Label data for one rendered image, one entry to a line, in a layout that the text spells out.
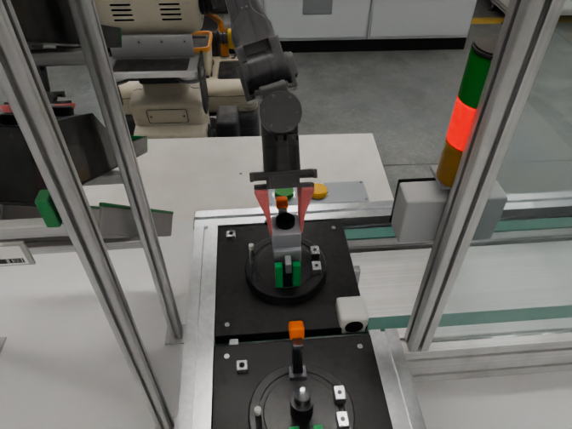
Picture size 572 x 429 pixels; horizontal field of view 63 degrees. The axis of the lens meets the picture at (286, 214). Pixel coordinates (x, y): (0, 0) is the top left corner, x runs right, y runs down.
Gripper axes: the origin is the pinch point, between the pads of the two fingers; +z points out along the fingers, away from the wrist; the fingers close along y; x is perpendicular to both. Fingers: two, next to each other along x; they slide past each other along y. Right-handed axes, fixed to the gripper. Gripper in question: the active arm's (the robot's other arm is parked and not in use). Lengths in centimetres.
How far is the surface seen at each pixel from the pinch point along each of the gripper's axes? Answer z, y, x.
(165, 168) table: -11, -27, 50
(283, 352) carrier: 17.7, -1.7, -6.2
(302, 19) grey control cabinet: -115, 40, 289
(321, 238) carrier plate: 4.2, 7.3, 12.2
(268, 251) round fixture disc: 5.0, -2.8, 7.7
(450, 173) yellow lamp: -8.3, 17.1, -22.9
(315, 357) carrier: 18.5, 2.8, -7.2
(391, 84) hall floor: -60, 98, 261
